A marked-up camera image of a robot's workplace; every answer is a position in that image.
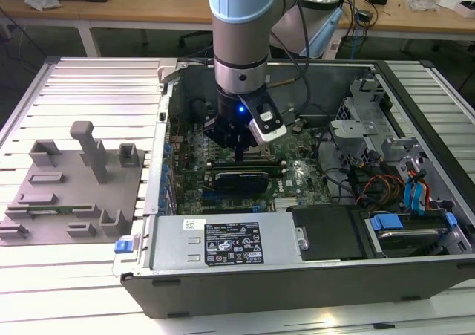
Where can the blue case latch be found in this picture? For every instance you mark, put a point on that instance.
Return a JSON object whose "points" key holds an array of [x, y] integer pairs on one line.
{"points": [[123, 246]]}

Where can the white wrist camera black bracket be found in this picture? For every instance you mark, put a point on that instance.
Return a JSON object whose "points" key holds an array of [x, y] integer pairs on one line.
{"points": [[272, 132]]}

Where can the black graphics card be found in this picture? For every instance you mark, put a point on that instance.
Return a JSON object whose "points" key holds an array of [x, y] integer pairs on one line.
{"points": [[241, 181]]}

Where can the round coin battery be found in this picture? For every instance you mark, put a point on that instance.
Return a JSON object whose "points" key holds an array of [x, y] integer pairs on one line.
{"points": [[296, 129]]}

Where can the black RAM slot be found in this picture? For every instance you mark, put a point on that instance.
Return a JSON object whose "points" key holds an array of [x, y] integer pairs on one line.
{"points": [[267, 162], [274, 168]]}

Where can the black open PC case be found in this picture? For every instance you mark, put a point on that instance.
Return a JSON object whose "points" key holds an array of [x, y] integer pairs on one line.
{"points": [[259, 294]]}

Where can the grey plastic parts rack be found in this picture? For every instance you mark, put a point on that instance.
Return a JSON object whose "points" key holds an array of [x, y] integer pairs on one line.
{"points": [[74, 197]]}

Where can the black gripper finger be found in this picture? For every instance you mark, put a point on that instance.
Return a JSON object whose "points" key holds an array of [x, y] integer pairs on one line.
{"points": [[215, 130], [243, 155]]}

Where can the hard disk blue carrier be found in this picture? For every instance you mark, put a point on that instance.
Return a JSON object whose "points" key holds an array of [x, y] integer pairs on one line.
{"points": [[386, 221]]}

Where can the silver CPU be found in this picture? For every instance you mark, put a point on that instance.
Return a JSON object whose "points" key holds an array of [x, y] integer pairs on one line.
{"points": [[256, 149]]}

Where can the silver chipset heatsink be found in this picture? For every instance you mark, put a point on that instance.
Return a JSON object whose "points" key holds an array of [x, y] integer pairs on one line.
{"points": [[285, 205]]}

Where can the black office chair base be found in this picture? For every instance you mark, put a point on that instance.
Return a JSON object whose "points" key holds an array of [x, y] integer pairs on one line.
{"points": [[193, 37]]}

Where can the black cylinder inside case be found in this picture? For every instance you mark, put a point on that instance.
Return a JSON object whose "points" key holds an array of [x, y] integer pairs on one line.
{"points": [[198, 110]]}

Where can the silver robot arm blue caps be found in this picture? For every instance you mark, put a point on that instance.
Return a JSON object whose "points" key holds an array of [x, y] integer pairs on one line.
{"points": [[237, 41]]}

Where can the wooden desk white frame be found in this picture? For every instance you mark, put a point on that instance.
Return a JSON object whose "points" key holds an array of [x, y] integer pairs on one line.
{"points": [[111, 10]]}

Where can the silver power supply unit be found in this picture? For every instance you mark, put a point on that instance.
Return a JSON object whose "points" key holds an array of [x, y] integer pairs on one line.
{"points": [[174, 246]]}

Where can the silver metal drive cage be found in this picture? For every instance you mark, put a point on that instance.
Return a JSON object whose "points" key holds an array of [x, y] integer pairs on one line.
{"points": [[350, 127]]}

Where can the white cardboard box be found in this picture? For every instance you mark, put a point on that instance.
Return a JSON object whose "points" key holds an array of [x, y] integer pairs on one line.
{"points": [[467, 10]]}

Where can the small metal transformer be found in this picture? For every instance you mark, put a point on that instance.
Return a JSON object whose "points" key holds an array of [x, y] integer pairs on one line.
{"points": [[364, 17]]}

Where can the black drive bay cover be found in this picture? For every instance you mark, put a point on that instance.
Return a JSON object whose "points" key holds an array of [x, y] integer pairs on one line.
{"points": [[326, 234]]}

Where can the green motherboard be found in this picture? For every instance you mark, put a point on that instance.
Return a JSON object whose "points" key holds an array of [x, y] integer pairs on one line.
{"points": [[308, 186]]}

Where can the green RAM stick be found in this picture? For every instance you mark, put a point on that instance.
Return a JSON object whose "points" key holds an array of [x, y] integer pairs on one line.
{"points": [[48, 211]]}

